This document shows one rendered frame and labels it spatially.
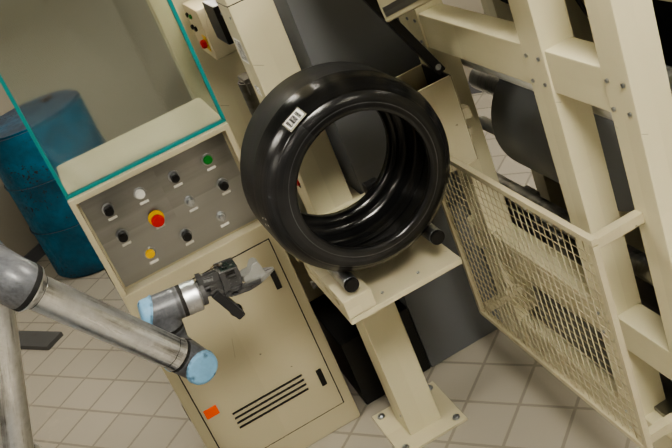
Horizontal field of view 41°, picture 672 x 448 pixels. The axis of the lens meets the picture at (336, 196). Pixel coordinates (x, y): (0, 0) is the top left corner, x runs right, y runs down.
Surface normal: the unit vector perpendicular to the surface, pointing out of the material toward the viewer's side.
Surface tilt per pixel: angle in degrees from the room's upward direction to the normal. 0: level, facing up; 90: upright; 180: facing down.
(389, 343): 90
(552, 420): 0
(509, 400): 0
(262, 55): 90
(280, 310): 90
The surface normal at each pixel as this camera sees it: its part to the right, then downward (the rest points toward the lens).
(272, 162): -0.41, 0.09
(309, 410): 0.36, 0.30
